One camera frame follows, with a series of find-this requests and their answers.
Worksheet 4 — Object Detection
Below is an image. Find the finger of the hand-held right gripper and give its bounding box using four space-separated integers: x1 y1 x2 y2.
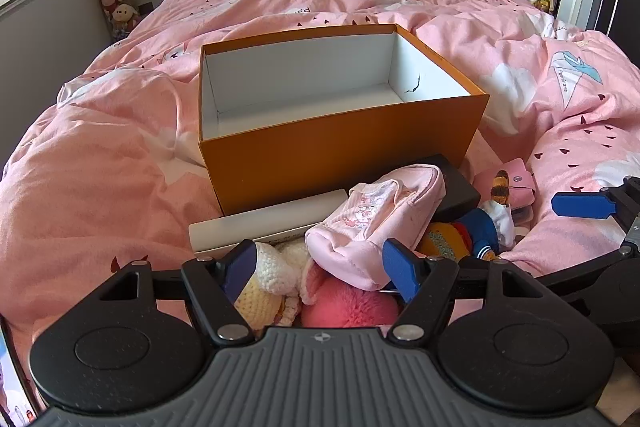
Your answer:
538 219 640 290
551 176 640 221

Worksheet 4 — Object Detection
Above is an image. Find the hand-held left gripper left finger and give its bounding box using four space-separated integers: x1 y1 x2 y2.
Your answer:
97 238 259 348

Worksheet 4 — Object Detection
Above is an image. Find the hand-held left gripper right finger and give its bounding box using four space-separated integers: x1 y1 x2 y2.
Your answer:
381 238 543 348

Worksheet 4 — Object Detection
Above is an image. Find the white yellow crocheted doll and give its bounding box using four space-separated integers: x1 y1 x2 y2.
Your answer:
232 239 326 329

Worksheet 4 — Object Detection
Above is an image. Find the long silver box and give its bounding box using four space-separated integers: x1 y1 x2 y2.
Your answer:
188 188 351 254

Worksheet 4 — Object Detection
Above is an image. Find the pink fabric pouch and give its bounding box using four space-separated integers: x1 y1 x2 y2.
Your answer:
305 164 447 292

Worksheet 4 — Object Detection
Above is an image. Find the pink fluffy plush ball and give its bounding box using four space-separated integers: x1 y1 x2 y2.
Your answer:
300 267 412 329

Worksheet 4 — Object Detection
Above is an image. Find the pink card wallet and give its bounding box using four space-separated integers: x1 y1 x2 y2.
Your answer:
472 158 536 226

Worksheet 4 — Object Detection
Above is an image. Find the plush doll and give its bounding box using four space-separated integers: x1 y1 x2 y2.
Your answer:
415 169 516 264

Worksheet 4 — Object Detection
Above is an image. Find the black box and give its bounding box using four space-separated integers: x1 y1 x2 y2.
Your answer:
419 153 482 224

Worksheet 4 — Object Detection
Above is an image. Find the orange cardboard box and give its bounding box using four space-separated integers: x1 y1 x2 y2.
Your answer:
197 23 490 218

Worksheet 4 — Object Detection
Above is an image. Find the pink printed blanket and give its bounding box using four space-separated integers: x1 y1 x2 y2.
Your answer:
0 0 640 353

